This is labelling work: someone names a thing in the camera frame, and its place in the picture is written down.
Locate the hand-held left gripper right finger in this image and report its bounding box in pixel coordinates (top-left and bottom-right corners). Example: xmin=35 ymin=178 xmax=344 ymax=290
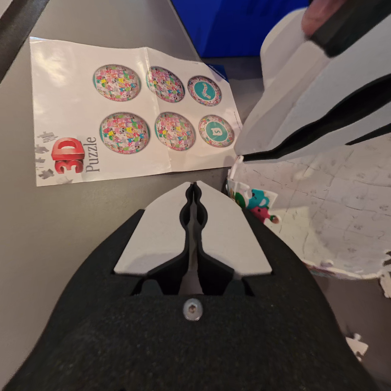
xmin=195 ymin=180 xmax=273 ymax=294

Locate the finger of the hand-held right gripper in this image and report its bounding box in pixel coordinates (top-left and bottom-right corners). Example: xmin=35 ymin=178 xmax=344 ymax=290
xmin=234 ymin=23 xmax=391 ymax=163
xmin=275 ymin=102 xmax=391 ymax=161

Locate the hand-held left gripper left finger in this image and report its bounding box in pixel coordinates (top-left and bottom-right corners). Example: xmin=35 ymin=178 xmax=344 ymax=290
xmin=113 ymin=182 xmax=194 ymax=294

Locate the colourful puzzle ball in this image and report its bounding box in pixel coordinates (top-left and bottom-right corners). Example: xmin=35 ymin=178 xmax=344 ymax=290
xmin=226 ymin=144 xmax=391 ymax=280

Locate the puzzle instruction leaflet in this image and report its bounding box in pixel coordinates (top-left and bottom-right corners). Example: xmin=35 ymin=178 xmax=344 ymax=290
xmin=29 ymin=37 xmax=244 ymax=187

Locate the person's right hand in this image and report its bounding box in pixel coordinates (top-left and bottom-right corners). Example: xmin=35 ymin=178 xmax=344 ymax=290
xmin=301 ymin=0 xmax=352 ymax=40

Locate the blue plastic bin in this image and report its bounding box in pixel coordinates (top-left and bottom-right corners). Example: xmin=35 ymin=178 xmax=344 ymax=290
xmin=169 ymin=0 xmax=311 ymax=58

